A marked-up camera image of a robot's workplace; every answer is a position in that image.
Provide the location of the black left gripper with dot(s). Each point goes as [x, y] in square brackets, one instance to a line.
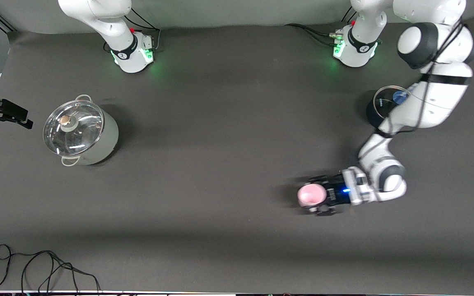
[334, 195]

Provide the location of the pink plastic cup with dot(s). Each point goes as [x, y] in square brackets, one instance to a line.
[311, 195]

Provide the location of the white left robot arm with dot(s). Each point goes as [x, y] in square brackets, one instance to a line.
[430, 102]

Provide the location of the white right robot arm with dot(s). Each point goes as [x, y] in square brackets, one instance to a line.
[117, 28]

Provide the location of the large glass pot lid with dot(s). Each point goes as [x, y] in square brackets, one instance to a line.
[74, 127]

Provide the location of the dark blue saucepan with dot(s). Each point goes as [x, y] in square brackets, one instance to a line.
[373, 119]

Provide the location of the glass lid with blue knob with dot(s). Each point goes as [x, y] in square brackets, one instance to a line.
[385, 102]

